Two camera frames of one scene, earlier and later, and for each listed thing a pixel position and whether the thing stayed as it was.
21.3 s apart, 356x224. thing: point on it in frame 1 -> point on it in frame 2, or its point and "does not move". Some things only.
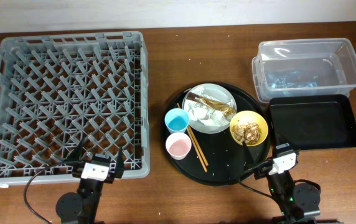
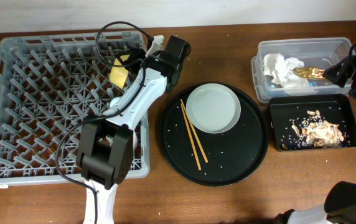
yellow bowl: (249, 126) -> (119, 74)
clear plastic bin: (305, 66) does not move
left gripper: (118, 171) -> (134, 53)
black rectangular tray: (312, 122) does not move
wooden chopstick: (196, 149) -> (198, 162)
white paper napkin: (203, 113) -> (281, 70)
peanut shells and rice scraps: (248, 132) -> (315, 132)
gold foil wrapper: (213, 104) -> (309, 73)
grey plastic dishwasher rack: (50, 94) does not move
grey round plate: (211, 108) does not move
